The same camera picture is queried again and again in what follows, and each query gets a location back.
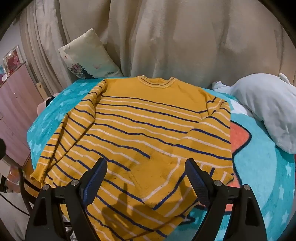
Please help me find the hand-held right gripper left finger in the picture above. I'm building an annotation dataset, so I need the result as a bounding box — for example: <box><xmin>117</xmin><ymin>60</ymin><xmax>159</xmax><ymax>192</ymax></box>
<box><xmin>24</xmin><ymin>158</ymin><xmax>108</xmax><ymax>241</ymax></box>

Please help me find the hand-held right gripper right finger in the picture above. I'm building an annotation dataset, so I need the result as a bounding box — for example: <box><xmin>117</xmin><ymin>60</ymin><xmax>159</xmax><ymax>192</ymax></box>
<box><xmin>184</xmin><ymin>158</ymin><xmax>269</xmax><ymax>241</ymax></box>

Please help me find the yellow striped sweater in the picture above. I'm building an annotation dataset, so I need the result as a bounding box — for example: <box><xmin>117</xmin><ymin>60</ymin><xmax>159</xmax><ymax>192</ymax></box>
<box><xmin>30</xmin><ymin>75</ymin><xmax>234</xmax><ymax>241</ymax></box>

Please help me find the teal cartoon blanket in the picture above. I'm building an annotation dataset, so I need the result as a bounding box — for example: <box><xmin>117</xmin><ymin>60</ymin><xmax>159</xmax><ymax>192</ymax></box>
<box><xmin>26</xmin><ymin>76</ymin><xmax>296</xmax><ymax>241</ymax></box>

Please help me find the dark wooden chair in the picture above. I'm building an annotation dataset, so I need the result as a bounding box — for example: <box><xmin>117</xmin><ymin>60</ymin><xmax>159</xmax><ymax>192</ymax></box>
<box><xmin>18</xmin><ymin>167</ymin><xmax>47</xmax><ymax>217</ymax></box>

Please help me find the light blue garment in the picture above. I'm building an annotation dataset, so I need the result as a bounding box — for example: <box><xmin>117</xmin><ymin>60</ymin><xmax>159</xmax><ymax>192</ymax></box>
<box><xmin>211</xmin><ymin>73</ymin><xmax>296</xmax><ymax>154</ymax></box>

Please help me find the pink wardrobe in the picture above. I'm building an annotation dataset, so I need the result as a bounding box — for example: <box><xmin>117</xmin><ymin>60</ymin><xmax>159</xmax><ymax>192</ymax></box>
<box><xmin>0</xmin><ymin>62</ymin><xmax>50</xmax><ymax>167</ymax></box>

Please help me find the cream floral pillow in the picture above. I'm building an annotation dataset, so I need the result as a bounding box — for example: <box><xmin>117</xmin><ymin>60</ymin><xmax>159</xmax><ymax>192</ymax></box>
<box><xmin>58</xmin><ymin>29</ymin><xmax>123</xmax><ymax>80</ymax></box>

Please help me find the beige sofa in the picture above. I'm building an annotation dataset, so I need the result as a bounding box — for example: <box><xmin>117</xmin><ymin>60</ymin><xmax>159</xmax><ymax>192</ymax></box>
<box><xmin>58</xmin><ymin>0</ymin><xmax>296</xmax><ymax>93</ymax></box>

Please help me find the beige curtain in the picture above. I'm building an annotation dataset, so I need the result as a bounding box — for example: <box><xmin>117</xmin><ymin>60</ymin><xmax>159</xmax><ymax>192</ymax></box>
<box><xmin>20</xmin><ymin>0</ymin><xmax>71</xmax><ymax>95</ymax></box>

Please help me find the framed picture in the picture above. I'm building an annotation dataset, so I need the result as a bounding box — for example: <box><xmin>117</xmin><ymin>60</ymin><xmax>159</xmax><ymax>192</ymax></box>
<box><xmin>2</xmin><ymin>45</ymin><xmax>21</xmax><ymax>75</ymax></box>

